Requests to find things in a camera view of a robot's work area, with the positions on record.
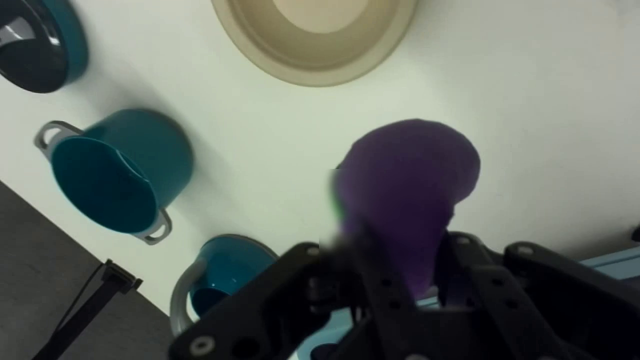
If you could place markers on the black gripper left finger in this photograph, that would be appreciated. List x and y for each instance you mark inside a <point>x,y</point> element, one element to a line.
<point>383,292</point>

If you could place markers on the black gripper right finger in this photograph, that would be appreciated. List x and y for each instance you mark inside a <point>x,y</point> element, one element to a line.
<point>487,300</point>

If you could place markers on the purple plush toy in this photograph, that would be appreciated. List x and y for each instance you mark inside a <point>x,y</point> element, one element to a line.
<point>407,186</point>

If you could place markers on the teal pan with dark inside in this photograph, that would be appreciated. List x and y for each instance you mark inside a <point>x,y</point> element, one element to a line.
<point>41,40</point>

